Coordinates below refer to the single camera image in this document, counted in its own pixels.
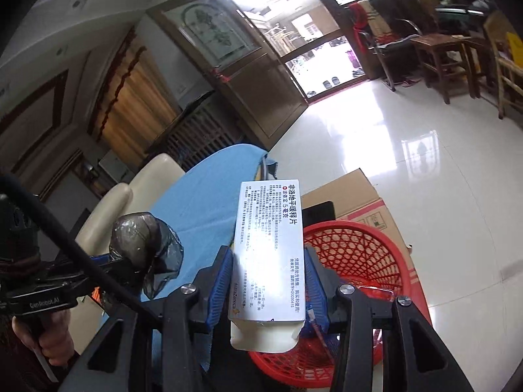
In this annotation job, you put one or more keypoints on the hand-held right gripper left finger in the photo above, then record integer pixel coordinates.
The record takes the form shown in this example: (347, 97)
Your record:
(220, 281)

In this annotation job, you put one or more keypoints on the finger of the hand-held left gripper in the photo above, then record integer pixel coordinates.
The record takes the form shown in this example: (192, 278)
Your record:
(100, 259)

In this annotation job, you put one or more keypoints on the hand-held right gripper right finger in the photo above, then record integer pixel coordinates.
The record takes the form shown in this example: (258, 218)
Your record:
(315, 281)

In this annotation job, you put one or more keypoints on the black plastic bag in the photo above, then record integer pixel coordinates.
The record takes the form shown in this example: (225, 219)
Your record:
(135, 237)

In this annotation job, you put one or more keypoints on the white medicine box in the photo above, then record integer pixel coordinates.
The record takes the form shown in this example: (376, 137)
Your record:
(269, 253)

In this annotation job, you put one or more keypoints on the red plastic basket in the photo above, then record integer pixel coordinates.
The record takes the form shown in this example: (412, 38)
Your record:
(367, 253)

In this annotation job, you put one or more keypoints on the person's left hand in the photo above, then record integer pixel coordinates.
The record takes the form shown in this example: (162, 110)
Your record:
(51, 343)

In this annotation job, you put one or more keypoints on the blue tablecloth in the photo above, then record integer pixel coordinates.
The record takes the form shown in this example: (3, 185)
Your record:
(204, 196)

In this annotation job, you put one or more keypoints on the cardboard box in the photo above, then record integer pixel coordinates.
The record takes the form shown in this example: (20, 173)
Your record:
(351, 196)

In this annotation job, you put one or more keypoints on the white air conditioner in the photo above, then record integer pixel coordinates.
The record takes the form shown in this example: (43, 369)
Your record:
(116, 165)

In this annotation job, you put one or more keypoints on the cream leather sofa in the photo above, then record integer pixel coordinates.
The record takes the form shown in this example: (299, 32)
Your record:
(155, 171)

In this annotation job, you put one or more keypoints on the wooden crib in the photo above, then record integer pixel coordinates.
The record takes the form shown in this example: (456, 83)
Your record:
(200, 130)

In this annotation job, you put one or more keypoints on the tan curtain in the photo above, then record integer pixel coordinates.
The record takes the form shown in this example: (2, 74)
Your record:
(135, 102)

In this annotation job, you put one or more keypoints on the pair of shoes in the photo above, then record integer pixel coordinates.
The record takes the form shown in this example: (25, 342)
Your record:
(331, 81)

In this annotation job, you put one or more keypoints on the purple bag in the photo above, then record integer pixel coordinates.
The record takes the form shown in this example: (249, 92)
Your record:
(352, 58)

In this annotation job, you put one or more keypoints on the red hanging cloth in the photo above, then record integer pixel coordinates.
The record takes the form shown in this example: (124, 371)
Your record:
(359, 24)

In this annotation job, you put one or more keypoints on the wooden stool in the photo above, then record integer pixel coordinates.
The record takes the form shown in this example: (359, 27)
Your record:
(441, 45)

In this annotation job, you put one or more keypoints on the striped towel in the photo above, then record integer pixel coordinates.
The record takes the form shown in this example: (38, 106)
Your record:
(376, 18)

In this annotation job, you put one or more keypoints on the wooden chair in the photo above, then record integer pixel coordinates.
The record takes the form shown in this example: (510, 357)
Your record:
(506, 73)

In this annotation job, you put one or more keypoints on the metal frame chair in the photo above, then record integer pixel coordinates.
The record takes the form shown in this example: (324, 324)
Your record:
(392, 49)

